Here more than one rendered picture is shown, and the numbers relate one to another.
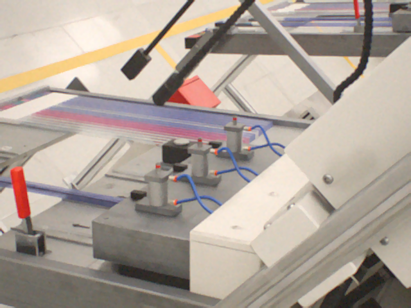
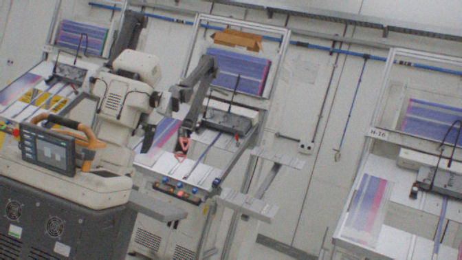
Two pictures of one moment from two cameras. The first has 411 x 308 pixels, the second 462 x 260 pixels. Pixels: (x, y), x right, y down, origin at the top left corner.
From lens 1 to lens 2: 2.87 m
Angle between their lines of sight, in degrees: 75
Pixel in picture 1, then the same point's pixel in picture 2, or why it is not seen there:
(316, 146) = (267, 94)
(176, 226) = (245, 122)
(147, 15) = not seen: outside the picture
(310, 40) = (70, 104)
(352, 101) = (268, 87)
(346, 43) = (79, 98)
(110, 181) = (202, 139)
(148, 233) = (247, 124)
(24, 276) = (244, 146)
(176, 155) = (199, 127)
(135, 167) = (194, 137)
